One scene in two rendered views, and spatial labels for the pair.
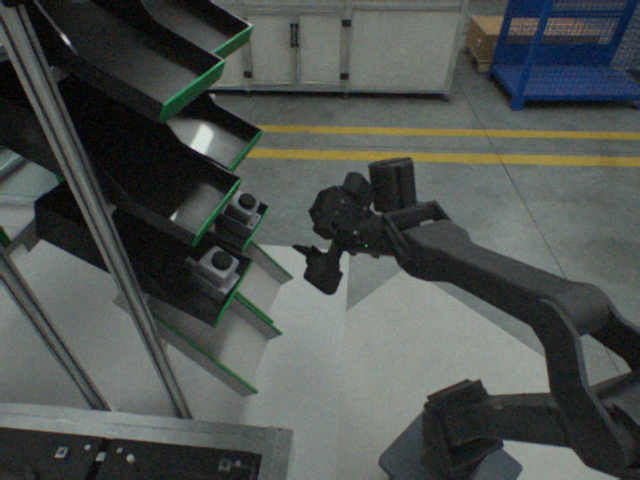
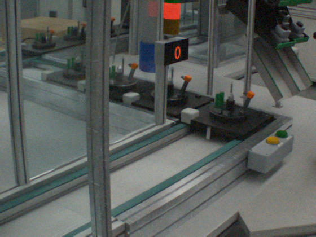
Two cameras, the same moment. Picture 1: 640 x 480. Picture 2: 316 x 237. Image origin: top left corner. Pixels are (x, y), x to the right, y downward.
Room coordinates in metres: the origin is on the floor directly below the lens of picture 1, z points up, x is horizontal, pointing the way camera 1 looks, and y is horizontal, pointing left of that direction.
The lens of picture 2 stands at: (-1.30, -0.39, 1.55)
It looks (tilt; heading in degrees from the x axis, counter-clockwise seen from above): 21 degrees down; 31
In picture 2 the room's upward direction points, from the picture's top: 2 degrees clockwise
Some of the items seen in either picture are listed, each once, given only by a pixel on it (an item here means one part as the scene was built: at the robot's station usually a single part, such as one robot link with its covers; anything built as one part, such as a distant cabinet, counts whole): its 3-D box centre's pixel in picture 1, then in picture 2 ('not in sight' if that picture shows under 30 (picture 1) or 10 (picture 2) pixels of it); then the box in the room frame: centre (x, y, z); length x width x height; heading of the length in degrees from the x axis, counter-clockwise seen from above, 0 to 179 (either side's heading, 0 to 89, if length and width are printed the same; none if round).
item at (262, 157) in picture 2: not in sight; (271, 150); (0.08, 0.03, 0.93); 0.21 x 0.07 x 0.06; 174
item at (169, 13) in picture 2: not in sight; (171, 10); (0.01, 0.37, 1.33); 0.05 x 0.05 x 0.05
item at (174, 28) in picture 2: not in sight; (171, 25); (0.01, 0.37, 1.28); 0.05 x 0.05 x 0.05
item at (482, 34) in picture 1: (525, 44); not in sight; (5.21, -2.45, 0.20); 1.20 x 0.80 x 0.41; 87
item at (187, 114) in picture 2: not in sight; (189, 115); (0.10, 0.35, 0.97); 0.05 x 0.05 x 0.04; 84
